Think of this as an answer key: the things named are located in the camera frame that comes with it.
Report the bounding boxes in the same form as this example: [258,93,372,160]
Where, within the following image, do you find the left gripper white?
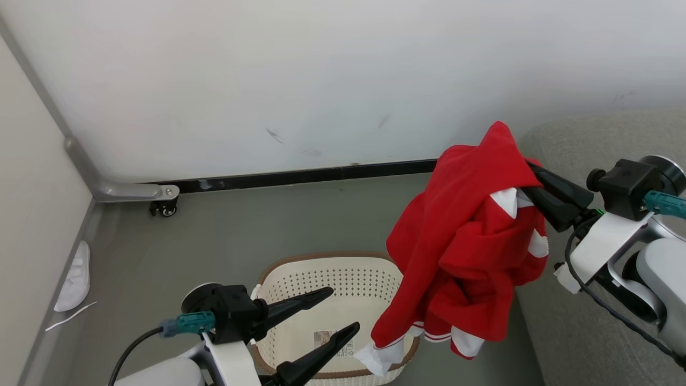
[203,287,361,386]

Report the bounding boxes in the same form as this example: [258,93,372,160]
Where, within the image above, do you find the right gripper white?
[521,161,653,294]

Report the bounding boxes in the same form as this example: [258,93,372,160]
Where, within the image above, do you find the red and white garment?
[354,121,550,377]

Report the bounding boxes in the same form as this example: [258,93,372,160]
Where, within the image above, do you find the grey fabric sofa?
[514,110,686,386]

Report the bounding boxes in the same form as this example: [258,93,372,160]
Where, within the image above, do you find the paper label sticker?
[314,330,355,359]

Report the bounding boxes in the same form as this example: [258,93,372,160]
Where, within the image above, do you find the cream perforated laundry basket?
[251,252,421,386]

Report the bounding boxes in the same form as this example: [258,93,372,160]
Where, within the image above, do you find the black baseboard strip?
[145,159,439,194]

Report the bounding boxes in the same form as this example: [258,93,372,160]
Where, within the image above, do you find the white shoelace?
[46,301,98,332]

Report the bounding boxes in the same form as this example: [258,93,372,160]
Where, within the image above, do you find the off-white partition panel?
[0,38,96,386]

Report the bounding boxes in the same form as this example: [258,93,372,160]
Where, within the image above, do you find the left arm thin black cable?
[109,327,164,386]

